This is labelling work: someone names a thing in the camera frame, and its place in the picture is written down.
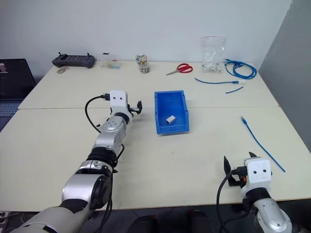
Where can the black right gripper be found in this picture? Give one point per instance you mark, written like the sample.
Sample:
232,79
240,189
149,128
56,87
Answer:
236,178

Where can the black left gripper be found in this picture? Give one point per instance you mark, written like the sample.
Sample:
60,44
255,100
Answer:
132,108

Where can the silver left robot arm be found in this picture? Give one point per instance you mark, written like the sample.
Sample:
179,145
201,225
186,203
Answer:
80,187

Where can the small grey metal part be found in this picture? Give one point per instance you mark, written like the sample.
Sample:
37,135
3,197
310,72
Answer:
170,119

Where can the blue plastic bin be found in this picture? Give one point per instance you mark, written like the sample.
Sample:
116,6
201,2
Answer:
171,114

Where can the clear jar of colourful beads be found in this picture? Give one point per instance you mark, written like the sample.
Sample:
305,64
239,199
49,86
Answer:
143,63

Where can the clear plastic parts box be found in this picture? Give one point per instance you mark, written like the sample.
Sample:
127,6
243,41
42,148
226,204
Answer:
109,63

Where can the dark rounded shape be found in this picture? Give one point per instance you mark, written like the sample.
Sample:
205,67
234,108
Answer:
199,222

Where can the black remote controller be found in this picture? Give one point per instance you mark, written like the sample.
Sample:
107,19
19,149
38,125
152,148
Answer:
74,60

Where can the clear bag of connectors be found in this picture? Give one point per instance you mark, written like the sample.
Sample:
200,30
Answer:
212,57

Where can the black laptop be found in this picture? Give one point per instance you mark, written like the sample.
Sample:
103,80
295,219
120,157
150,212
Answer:
13,80

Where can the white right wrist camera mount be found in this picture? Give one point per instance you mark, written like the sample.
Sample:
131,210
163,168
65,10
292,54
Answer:
257,173

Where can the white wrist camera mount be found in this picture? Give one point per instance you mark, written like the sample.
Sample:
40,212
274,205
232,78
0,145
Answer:
257,173
118,99

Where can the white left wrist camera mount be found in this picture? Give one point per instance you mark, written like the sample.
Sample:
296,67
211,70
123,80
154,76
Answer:
118,99

